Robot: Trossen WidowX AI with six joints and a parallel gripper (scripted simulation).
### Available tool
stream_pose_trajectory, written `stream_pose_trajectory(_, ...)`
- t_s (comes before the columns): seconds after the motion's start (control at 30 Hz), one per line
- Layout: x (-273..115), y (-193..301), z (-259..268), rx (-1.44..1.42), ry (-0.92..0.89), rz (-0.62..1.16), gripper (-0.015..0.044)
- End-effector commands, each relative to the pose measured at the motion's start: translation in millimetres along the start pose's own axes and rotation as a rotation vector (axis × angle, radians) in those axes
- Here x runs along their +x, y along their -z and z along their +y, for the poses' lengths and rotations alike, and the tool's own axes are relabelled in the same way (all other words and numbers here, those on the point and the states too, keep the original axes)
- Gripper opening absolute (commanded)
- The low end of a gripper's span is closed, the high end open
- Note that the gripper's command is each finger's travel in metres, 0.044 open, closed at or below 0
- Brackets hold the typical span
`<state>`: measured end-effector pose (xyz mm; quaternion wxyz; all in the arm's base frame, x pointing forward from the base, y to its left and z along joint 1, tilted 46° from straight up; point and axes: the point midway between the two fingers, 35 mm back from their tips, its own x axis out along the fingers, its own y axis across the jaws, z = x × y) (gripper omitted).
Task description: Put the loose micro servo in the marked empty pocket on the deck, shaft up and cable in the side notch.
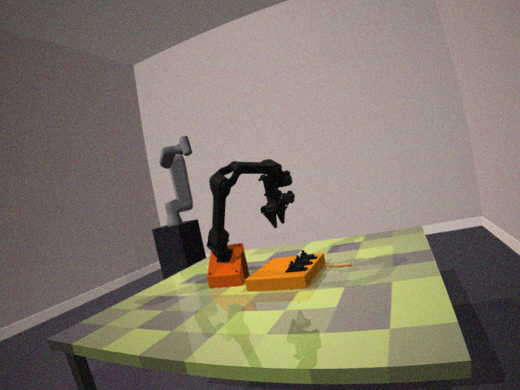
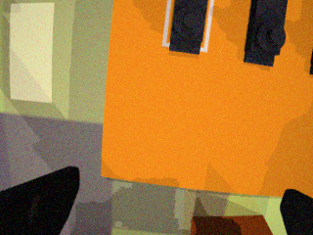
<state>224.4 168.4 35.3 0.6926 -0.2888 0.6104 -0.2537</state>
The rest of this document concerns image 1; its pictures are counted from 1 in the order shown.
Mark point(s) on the orange flat deck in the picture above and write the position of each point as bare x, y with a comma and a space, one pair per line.
285, 273

